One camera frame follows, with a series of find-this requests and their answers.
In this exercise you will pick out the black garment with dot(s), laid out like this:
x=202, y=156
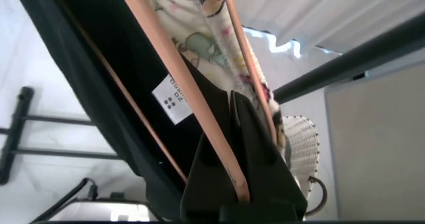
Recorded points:
x=133, y=51

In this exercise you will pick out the black clothes rack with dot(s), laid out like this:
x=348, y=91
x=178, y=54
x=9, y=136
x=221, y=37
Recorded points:
x=365, y=54

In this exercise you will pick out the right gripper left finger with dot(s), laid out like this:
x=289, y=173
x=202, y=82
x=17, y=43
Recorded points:
x=206, y=184

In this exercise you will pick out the pink clothes hanger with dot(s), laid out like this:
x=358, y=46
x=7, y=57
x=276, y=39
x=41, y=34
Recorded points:
x=247, y=51
x=172, y=67

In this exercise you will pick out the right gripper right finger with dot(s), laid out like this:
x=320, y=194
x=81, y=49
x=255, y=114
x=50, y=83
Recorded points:
x=265, y=171

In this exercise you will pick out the beige partition panel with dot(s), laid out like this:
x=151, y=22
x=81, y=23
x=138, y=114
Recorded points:
x=382, y=144

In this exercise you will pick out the white curtain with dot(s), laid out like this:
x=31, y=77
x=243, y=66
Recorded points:
x=315, y=8

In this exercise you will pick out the cream printed garment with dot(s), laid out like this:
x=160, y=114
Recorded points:
x=206, y=48

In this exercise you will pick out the white laundry basket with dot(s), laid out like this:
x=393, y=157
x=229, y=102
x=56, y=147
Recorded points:
x=302, y=141

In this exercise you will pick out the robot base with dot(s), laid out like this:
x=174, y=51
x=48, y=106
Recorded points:
x=99, y=212

